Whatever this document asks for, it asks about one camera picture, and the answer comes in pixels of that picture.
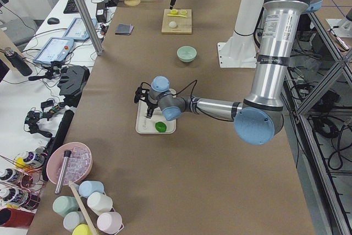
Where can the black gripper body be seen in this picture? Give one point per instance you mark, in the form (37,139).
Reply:
(151,103)

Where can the mint green bowl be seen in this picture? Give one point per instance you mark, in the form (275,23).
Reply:
(186,54)

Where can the pink ice bowl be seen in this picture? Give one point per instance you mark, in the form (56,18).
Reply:
(79,163)

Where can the cream rabbit tray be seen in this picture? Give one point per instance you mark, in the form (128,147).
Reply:
(147,126)

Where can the upper lemon slice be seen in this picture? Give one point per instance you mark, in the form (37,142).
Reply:
(174,11)

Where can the green lime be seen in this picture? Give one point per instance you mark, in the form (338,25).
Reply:
(161,127)

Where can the yellow plastic knife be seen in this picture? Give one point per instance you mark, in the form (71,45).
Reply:
(177,15)

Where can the bamboo cutting board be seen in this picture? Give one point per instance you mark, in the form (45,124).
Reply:
(184,25)

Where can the grey folded cloth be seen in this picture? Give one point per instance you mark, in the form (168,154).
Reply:
(124,29)

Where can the black plastic device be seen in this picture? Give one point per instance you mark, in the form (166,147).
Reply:
(72,82)

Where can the steel tube with black cap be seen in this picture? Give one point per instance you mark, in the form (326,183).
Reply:
(63,170)

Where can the far teach pendant tablet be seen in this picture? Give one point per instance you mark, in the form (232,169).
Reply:
(76,30)

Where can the teach pendant tablet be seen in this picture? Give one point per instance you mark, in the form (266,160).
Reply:
(55,50)
(76,30)

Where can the light blue cup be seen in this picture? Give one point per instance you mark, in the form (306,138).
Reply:
(86,188)

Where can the near teach pendant tablet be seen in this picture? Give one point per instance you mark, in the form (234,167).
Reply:
(55,50)

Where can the white cup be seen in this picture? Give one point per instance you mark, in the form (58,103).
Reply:
(99,203)

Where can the black keyboard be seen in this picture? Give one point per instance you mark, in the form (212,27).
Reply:
(70,8)

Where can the wooden stick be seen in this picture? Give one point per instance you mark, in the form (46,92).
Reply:
(83,209)

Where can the pink cup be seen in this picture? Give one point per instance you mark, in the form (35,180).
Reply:
(110,222)

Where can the black computer mouse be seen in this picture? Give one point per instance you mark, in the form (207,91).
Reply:
(53,21)

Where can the mint green cup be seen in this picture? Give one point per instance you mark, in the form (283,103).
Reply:
(64,205)

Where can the grey cup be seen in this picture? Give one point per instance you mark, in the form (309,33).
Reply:
(72,220)

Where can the yellow cup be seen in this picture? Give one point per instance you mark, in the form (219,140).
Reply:
(82,229)

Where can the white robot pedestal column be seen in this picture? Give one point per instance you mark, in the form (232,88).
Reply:
(248,15)

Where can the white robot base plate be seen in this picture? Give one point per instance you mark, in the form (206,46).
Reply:
(236,55)

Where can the white wire cup rack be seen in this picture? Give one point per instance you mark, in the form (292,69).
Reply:
(108,221)

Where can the aluminium frame post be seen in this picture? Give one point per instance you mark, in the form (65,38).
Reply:
(85,16)

